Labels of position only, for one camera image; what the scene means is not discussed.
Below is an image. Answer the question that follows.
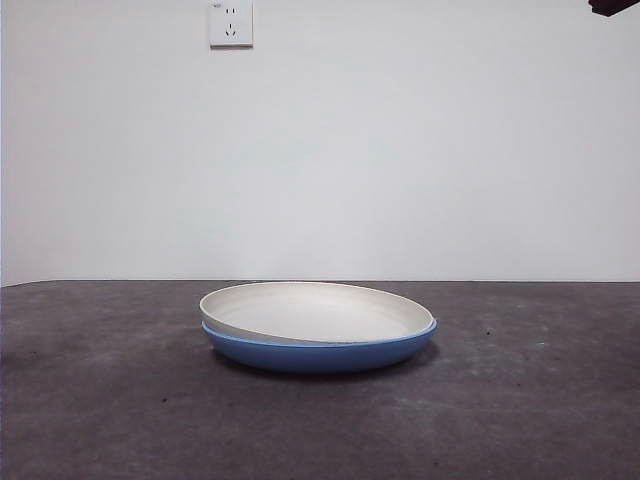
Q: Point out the white round plate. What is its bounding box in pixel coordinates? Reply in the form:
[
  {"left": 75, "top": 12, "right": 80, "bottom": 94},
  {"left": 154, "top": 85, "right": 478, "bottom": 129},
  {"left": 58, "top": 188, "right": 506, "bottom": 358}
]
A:
[{"left": 198, "top": 281, "right": 435, "bottom": 346}]

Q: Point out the white wall socket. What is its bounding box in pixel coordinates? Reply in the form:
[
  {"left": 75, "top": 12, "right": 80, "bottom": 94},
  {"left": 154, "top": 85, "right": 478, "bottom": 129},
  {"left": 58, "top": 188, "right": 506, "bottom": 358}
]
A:
[{"left": 208, "top": 0, "right": 254, "bottom": 50}]

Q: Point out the blue round plate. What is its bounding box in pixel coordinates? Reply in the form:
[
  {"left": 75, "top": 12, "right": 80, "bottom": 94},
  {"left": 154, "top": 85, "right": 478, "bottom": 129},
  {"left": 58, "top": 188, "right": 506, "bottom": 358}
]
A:
[{"left": 200, "top": 319, "right": 439, "bottom": 374}]

